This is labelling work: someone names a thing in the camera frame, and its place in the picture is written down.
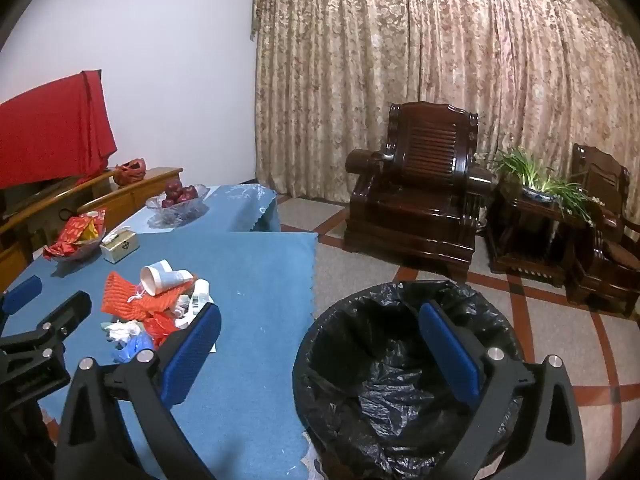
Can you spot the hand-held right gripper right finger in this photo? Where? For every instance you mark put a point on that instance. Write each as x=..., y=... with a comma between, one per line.
x=450, y=355

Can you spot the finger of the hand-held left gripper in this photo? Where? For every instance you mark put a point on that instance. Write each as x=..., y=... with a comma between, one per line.
x=22, y=292
x=55, y=317

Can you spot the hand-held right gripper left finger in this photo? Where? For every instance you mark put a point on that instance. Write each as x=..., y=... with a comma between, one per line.
x=192, y=355

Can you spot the trash bin with black bag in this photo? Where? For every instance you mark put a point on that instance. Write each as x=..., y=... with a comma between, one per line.
x=390, y=385

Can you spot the white paper cup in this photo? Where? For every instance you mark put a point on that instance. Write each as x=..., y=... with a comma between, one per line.
x=155, y=280

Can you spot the glass snack dish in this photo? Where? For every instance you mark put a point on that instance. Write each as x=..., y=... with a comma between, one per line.
x=80, y=255

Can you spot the pile of red snack packets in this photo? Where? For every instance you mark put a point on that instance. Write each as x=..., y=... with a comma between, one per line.
x=75, y=232

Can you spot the blue felt tablecloth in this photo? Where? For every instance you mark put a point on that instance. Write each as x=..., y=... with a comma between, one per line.
x=250, y=285

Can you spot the cream tissue box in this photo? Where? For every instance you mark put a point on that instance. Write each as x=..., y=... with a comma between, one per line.
x=120, y=247

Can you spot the light wooden cabinet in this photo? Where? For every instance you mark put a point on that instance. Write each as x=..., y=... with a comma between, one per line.
x=125, y=200

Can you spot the dark wooden side table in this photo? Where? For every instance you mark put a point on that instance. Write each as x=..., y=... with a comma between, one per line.
x=530, y=240

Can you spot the light blue printed tablecloth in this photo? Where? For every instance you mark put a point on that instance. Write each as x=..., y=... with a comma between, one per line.
x=235, y=205

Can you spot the glass fruit bowl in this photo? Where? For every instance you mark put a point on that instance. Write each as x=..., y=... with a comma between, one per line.
x=199, y=195

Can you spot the dark wooden armchair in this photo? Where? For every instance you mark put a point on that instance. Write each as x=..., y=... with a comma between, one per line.
x=420, y=195
x=600, y=250

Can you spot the pile of red apples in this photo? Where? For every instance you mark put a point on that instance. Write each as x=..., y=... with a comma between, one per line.
x=177, y=192

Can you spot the red cloth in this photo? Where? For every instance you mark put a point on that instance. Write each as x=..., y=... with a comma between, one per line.
x=50, y=130

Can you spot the potted green plant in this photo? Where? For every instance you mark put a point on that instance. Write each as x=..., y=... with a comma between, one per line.
x=540, y=192

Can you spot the beige patterned curtain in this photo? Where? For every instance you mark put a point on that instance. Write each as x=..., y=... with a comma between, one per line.
x=350, y=85

